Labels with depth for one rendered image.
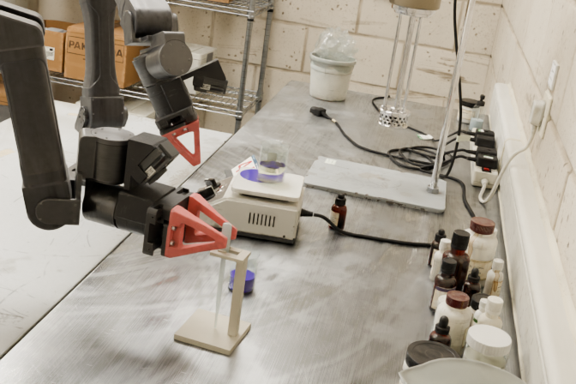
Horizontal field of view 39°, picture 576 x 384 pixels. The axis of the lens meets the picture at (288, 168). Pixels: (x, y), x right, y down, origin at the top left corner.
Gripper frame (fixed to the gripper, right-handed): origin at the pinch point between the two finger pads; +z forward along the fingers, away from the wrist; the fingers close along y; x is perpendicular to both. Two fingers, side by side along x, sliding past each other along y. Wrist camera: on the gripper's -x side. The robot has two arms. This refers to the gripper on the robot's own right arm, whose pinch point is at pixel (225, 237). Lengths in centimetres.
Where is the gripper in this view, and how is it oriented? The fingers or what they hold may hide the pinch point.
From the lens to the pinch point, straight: 105.3
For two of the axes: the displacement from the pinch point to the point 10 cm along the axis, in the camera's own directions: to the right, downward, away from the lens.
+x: -1.6, 9.4, 3.2
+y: 3.0, -2.6, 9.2
